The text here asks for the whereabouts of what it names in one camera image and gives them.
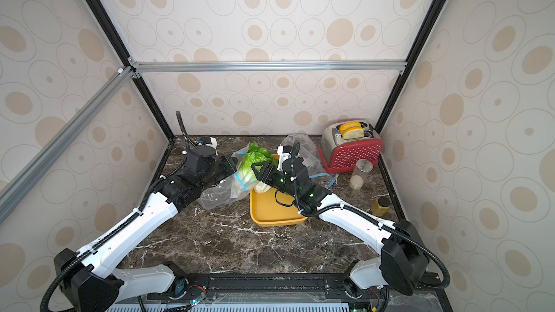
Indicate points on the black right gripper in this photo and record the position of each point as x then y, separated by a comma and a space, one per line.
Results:
271, 173

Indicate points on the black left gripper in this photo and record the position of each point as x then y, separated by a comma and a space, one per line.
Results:
227, 161

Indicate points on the chinese cabbage front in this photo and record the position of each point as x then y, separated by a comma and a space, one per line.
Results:
244, 175

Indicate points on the chinese cabbage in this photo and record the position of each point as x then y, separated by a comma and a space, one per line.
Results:
244, 175
255, 148

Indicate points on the clear zipper bag blue seal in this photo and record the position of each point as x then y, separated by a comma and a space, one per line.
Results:
227, 191

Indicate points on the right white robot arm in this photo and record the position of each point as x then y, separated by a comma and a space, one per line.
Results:
401, 262

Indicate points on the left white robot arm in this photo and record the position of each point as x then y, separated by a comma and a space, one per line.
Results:
90, 278

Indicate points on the crumpled clear plastic bag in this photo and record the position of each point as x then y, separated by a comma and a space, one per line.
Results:
312, 161

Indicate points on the yellow plastic tray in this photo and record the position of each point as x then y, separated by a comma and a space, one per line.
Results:
271, 208

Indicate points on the red and silver toaster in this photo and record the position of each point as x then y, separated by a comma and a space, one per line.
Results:
339, 155

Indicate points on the pale bread slice in toaster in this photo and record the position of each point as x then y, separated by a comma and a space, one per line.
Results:
353, 133

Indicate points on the clear jar with metal lid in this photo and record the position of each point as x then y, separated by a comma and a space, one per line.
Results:
362, 170

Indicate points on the yellow bread slice in toaster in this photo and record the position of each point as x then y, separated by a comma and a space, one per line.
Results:
350, 125

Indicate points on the small yellow jar black lid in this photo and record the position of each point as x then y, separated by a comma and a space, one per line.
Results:
380, 206

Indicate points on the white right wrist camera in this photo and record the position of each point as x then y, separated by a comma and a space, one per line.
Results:
284, 153

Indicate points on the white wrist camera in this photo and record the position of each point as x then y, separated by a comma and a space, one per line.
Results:
284, 153
208, 141

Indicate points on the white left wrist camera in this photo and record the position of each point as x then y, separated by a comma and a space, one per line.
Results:
208, 141

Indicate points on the aluminium rail back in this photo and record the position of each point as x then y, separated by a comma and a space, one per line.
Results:
278, 66

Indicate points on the aluminium rail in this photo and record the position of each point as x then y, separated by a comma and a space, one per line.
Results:
18, 188
278, 66

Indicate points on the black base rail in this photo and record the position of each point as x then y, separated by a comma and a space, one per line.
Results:
282, 292

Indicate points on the aluminium rail left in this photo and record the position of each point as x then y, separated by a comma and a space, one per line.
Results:
18, 188

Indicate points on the black corner frame post left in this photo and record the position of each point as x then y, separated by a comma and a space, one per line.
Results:
115, 41

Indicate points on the black corner frame post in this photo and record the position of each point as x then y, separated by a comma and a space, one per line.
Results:
421, 38
115, 41

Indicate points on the black corner frame post right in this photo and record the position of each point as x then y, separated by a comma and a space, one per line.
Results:
421, 38

